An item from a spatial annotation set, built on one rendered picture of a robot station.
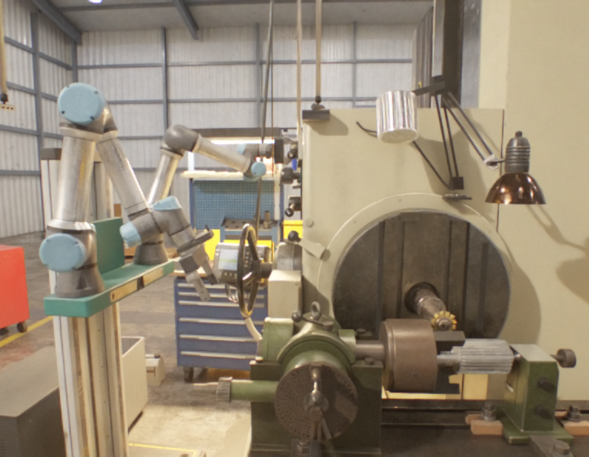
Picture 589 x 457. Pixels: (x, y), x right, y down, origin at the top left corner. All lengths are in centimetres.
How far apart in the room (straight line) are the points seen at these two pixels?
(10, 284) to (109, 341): 327
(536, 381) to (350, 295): 55
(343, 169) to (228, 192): 232
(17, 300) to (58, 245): 394
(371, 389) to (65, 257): 90
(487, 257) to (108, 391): 164
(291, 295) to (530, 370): 69
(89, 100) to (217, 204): 248
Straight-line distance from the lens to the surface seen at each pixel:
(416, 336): 108
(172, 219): 127
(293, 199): 181
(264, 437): 112
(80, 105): 127
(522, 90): 154
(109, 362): 199
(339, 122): 137
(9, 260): 510
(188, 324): 339
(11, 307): 519
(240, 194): 357
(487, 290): 141
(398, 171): 138
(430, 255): 131
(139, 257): 187
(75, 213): 129
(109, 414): 211
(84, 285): 145
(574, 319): 169
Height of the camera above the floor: 167
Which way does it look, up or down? 7 degrees down
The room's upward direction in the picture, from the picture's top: straight up
